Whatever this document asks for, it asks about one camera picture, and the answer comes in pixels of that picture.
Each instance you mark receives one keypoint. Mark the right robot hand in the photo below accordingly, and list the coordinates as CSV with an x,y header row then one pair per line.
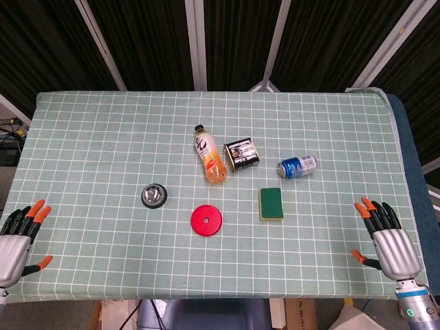
x,y
395,251

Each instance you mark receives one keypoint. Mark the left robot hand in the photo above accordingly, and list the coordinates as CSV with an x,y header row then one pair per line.
x,y
13,251

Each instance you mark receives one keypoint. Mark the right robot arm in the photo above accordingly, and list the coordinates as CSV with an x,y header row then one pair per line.
x,y
417,302

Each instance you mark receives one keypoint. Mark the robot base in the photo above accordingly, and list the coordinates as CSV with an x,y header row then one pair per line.
x,y
206,314

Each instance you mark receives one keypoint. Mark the shiny metal dome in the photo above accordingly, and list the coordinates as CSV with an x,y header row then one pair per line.
x,y
154,196

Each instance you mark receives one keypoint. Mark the green grid tablecloth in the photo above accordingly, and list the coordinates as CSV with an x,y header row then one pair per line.
x,y
213,240

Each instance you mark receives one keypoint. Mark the white paper sheet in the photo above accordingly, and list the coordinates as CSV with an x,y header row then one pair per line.
x,y
357,319

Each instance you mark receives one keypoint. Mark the blue table pad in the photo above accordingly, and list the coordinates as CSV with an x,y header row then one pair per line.
x,y
412,154

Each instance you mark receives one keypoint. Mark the cardboard box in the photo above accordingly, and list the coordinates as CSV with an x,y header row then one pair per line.
x,y
300,313

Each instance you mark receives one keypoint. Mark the blue drink can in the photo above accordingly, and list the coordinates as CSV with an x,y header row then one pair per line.
x,y
297,166

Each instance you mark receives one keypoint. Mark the green yellow sponge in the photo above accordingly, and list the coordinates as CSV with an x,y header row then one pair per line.
x,y
271,203

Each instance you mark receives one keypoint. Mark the black rectangular tin can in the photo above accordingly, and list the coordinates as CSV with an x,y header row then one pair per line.
x,y
242,153

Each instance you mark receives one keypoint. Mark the red round disc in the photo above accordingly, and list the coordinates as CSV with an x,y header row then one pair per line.
x,y
206,220

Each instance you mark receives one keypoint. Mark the orange drink bottle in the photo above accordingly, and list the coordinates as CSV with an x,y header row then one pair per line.
x,y
208,154

